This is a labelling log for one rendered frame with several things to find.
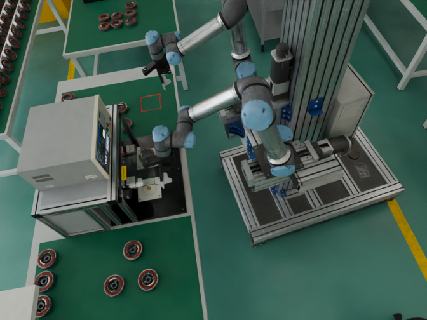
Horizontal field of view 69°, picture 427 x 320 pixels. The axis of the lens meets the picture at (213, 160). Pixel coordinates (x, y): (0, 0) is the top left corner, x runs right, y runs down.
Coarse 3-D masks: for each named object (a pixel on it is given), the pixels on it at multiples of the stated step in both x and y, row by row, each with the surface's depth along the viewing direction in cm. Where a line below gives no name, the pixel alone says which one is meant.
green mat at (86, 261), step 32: (160, 224) 190; (64, 256) 185; (96, 256) 183; (160, 256) 180; (192, 256) 178; (64, 288) 175; (96, 288) 174; (128, 288) 172; (160, 288) 170; (192, 288) 169
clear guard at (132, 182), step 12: (120, 156) 181; (132, 156) 181; (144, 156) 180; (120, 168) 177; (132, 168) 176; (144, 168) 175; (156, 168) 176; (120, 180) 173; (132, 180) 172; (144, 180) 171; (156, 180) 172
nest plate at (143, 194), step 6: (144, 186) 202; (150, 186) 202; (156, 186) 201; (138, 192) 200; (144, 192) 199; (150, 192) 199; (156, 192) 199; (138, 198) 198; (144, 198) 197; (150, 198) 197; (156, 198) 197
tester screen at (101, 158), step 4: (100, 124) 168; (100, 128) 167; (100, 132) 166; (100, 136) 165; (100, 140) 164; (100, 144) 163; (100, 148) 162; (104, 148) 168; (100, 152) 161; (104, 152) 166; (108, 152) 173; (100, 156) 160; (104, 156) 165; (100, 160) 159; (104, 160) 164; (104, 164) 163; (104, 168) 162; (108, 168) 168; (108, 172) 167
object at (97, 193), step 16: (112, 112) 194; (112, 128) 187; (112, 144) 180; (112, 160) 174; (112, 176) 169; (48, 192) 167; (64, 192) 166; (80, 192) 165; (96, 192) 164; (112, 192) 163; (32, 208) 162; (48, 208) 162; (64, 208) 161; (80, 208) 162
